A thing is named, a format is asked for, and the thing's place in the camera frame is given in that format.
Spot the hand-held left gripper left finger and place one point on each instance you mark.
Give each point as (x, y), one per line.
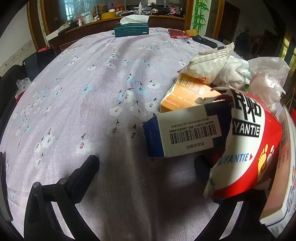
(87, 166)

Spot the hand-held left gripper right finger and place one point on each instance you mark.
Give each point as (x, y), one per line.
(203, 169)

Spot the white blue medicine box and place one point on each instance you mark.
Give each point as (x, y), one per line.
(185, 134)

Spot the red white packet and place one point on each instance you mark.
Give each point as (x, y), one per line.
(245, 157)

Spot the pink white box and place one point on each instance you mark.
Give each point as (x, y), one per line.
(284, 185)

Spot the orange medicine box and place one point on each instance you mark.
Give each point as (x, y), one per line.
(182, 95)

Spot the white crumpled tissue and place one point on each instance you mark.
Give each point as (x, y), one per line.
(231, 74)

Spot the white plastic bag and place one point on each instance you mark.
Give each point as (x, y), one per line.
(23, 84)

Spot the clear plastic bag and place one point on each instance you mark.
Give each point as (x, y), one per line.
(268, 78)

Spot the black chair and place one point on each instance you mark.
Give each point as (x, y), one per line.
(39, 64)

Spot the black remote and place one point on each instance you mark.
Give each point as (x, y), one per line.
(203, 40)

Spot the dark jacket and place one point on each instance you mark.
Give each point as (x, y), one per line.
(244, 38)

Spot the red flat pouch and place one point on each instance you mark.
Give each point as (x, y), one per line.
(177, 33)

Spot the wooden counter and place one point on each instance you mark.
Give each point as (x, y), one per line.
(97, 26)

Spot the teal tissue box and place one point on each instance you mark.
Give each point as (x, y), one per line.
(131, 31)

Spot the brown wooden door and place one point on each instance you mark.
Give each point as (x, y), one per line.
(227, 20)

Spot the wood-framed glass panel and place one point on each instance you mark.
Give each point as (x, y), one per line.
(76, 9)

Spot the white bottle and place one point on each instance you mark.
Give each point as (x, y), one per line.
(140, 8)

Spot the bamboo wall decor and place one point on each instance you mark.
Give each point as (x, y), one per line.
(200, 16)

